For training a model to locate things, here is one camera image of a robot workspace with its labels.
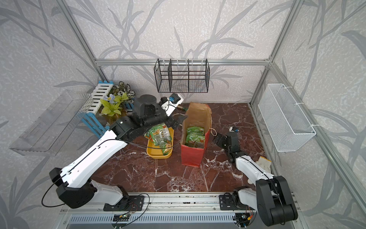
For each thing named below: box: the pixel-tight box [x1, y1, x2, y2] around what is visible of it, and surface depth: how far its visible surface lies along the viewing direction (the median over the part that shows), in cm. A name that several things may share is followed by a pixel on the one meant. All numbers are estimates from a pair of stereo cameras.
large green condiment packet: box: [185, 132, 205, 149], surface depth 96 cm
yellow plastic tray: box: [146, 126, 174, 160], surface depth 93 cm
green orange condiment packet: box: [186, 125, 205, 138], surface depth 103 cm
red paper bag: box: [180, 102, 212, 168], surface depth 91 cm
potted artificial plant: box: [99, 81, 136, 125], surface depth 90 cm
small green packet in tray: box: [161, 143, 173, 156], surface depth 91 cm
